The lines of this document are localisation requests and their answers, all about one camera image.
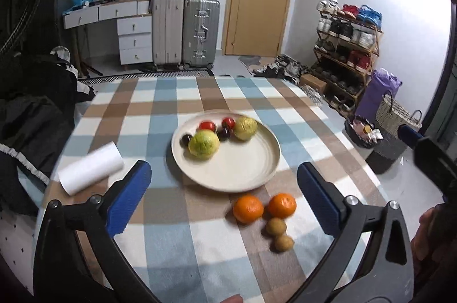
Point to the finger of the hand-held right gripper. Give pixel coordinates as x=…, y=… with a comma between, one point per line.
x=410, y=135

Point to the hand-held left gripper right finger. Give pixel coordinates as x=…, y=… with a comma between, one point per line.
x=319, y=197

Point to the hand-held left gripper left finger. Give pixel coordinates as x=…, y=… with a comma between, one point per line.
x=126, y=199

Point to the orange mandarin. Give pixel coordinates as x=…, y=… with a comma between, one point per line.
x=248, y=209
x=282, y=205

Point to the brown longan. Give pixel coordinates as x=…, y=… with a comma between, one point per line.
x=284, y=243
x=276, y=227

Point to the cream round plate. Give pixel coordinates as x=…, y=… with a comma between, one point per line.
x=235, y=167

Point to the yellow-green citrus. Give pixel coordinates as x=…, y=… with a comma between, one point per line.
x=203, y=144

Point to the wrinkled yellow passion fruit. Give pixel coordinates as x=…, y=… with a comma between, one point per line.
x=245, y=128

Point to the red cherry tomato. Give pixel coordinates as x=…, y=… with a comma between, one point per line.
x=207, y=126
x=228, y=122

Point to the dark plum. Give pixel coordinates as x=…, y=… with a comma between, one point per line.
x=224, y=133

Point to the person's right hand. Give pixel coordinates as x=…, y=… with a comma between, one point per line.
x=423, y=235

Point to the person's left hand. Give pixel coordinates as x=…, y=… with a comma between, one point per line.
x=229, y=299

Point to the white paper towel roll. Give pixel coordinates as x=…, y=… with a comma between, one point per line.
x=91, y=167

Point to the black basket with items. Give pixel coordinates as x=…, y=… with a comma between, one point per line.
x=357, y=137

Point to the purple bag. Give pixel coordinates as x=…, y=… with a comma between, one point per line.
x=375, y=92

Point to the wooden shoe rack with shoes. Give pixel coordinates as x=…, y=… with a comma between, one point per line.
x=344, y=53

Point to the cardboard box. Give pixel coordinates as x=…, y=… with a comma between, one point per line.
x=313, y=83

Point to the white dotted cloth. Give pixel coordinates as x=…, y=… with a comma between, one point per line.
x=14, y=246

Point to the black clothing pile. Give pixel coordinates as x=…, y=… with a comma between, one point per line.
x=28, y=124

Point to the striped floor mat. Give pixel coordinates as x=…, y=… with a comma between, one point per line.
x=142, y=76

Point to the black tripod stand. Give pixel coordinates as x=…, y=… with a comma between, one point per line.
x=91, y=70

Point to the pile of shoes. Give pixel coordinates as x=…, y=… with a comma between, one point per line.
x=282, y=67

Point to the grey door mat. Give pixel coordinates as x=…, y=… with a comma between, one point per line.
x=249, y=61

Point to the round translucent object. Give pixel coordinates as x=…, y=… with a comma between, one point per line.
x=60, y=53

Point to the white desk with drawers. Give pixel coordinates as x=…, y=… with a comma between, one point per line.
x=134, y=38

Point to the beige suitcase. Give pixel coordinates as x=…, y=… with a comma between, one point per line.
x=167, y=31

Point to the silver suitcase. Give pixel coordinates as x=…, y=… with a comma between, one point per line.
x=200, y=33

